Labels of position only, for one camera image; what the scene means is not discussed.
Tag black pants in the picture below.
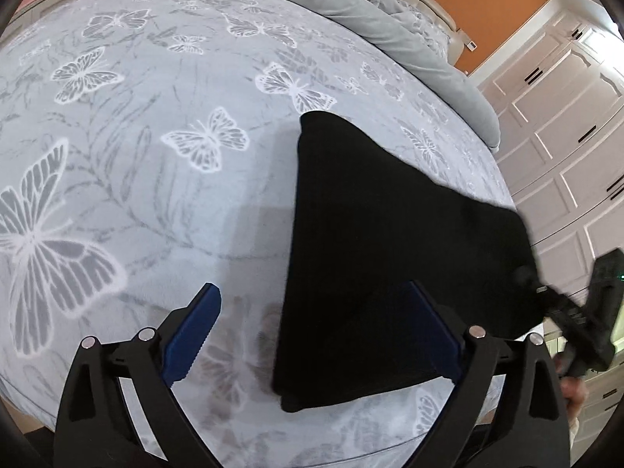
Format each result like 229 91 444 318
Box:
272 111 547 413

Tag white panelled wardrobe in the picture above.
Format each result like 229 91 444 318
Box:
475 6 624 464

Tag person right hand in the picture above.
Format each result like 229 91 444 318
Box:
553 353 589 425

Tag grey folded duvet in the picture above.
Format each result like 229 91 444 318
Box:
288 0 501 152

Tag butterfly pattern grey bedspread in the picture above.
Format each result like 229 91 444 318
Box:
1 0 512 467

